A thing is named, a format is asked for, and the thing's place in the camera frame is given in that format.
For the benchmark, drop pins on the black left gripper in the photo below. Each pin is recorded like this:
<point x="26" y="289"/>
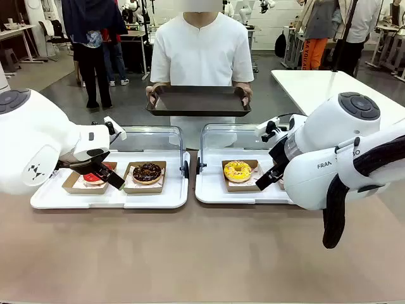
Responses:
<point x="85" y="165"/>

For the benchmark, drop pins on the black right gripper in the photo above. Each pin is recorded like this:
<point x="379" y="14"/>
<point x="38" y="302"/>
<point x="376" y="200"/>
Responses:
<point x="280" y="152"/>

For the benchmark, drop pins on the red glazed donut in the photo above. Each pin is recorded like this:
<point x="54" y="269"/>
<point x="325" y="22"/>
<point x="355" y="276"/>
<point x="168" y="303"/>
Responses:
<point x="91" y="180"/>

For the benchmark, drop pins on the cardboard tray of yellow donut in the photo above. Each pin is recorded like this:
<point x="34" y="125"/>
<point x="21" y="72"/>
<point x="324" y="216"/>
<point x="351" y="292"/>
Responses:
<point x="240" y="187"/>

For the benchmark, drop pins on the cardboard tray of red donut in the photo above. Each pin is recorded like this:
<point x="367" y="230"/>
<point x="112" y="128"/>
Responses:
<point x="82" y="189"/>

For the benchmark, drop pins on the yellow sprinkled donut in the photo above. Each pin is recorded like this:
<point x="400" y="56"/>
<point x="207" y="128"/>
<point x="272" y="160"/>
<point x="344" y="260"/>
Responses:
<point x="229" y="174"/>

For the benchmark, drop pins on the brown serving tray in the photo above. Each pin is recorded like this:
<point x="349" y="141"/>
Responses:
<point x="199" y="101"/>

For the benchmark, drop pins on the person's left forearm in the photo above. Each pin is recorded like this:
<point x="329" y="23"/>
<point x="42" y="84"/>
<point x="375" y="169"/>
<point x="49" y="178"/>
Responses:
<point x="243" y="83"/>

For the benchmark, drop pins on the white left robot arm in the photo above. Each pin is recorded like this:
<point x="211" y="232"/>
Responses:
<point x="31" y="126"/>

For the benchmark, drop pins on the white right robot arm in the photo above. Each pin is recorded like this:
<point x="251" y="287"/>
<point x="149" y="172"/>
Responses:
<point x="332" y="133"/>

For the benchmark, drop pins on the person's right forearm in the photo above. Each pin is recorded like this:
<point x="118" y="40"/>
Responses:
<point x="159" y="83"/>

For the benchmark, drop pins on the chocolate donut orange sprinkles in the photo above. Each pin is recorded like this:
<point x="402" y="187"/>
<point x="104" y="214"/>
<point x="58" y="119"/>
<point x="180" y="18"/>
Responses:
<point x="139" y="177"/>

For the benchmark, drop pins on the cardboard tray of chocolate donut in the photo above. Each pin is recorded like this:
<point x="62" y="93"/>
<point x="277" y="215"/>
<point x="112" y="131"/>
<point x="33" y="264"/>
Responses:
<point x="142" y="190"/>

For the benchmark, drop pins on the person in blue jeans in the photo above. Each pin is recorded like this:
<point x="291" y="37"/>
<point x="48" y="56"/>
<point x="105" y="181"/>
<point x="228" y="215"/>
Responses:
<point x="115" y="57"/>

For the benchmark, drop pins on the person in orange trousers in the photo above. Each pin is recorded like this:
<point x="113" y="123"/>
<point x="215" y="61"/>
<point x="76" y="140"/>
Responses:
<point x="316" y="47"/>

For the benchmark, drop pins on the person in white shirt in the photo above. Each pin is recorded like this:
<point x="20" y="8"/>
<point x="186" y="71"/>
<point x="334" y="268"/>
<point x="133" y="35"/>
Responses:
<point x="202" y="50"/>

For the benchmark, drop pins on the person in dark jacket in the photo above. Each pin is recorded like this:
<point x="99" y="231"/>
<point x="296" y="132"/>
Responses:
<point x="91" y="19"/>

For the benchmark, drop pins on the person in white top black trousers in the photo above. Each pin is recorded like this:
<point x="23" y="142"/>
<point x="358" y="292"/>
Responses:
<point x="364" y="19"/>

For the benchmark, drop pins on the person's left hand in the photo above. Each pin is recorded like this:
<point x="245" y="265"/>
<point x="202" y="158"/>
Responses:
<point x="248" y="92"/>

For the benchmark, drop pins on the person's right hand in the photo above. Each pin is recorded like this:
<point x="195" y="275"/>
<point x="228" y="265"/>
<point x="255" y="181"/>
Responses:
<point x="152" y="95"/>

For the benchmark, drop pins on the white display tray base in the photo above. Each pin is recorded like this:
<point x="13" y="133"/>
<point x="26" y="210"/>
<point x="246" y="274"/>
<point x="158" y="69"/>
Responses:
<point x="221" y="196"/>
<point x="95" y="198"/>

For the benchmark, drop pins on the clear display lid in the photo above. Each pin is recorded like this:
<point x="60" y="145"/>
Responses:
<point x="228" y="136"/>
<point x="152" y="139"/>

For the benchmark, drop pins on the white rectangular table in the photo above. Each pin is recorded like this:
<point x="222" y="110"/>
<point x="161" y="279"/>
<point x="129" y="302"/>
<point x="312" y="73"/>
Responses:
<point x="316" y="85"/>

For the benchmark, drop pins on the black backpack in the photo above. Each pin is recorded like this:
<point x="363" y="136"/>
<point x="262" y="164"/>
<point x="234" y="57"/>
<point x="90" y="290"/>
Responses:
<point x="280" y="44"/>

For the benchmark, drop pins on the black office chair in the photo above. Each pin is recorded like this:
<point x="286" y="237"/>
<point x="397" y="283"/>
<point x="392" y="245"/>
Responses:
<point x="57" y="28"/>

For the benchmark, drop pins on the black tripod pole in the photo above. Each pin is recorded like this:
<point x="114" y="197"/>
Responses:
<point x="345" y="38"/>

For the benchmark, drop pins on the white desk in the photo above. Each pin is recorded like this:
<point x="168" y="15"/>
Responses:
<point x="16" y="31"/>

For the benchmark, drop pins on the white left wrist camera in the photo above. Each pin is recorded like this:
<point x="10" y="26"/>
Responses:
<point x="117" y="130"/>

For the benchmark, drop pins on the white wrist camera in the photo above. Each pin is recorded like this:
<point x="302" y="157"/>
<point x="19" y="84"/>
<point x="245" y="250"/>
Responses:
<point x="117" y="130"/>
<point x="269" y="125"/>

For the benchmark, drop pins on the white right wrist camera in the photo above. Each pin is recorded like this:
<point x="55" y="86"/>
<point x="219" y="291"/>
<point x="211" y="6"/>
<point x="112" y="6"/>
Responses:
<point x="269" y="125"/>

